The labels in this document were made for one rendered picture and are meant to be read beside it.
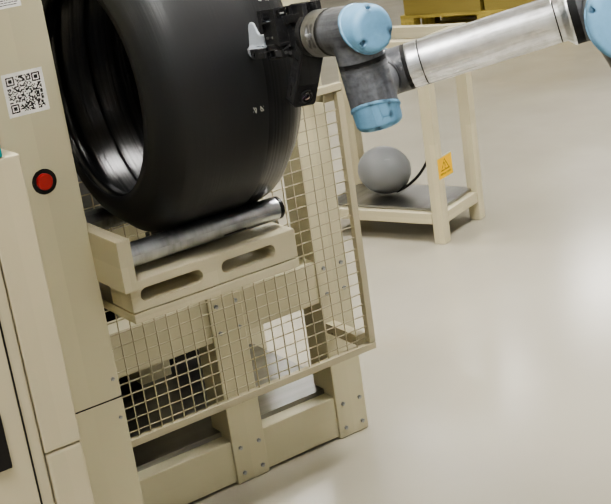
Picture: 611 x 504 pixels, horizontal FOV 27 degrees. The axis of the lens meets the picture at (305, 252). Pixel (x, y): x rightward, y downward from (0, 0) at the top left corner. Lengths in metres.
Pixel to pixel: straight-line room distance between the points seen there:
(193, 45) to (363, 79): 0.36
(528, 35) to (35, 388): 0.95
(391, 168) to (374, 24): 3.19
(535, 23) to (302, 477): 1.66
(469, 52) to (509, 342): 2.05
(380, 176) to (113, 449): 2.83
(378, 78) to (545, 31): 0.28
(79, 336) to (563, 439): 1.49
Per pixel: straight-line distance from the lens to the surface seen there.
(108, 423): 2.42
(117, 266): 2.23
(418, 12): 9.82
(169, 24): 2.14
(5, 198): 1.49
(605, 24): 1.85
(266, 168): 2.29
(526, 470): 3.23
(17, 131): 2.23
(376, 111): 1.91
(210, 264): 2.32
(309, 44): 1.97
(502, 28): 2.01
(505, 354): 3.88
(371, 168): 5.08
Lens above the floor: 1.57
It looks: 18 degrees down
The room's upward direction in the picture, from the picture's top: 8 degrees counter-clockwise
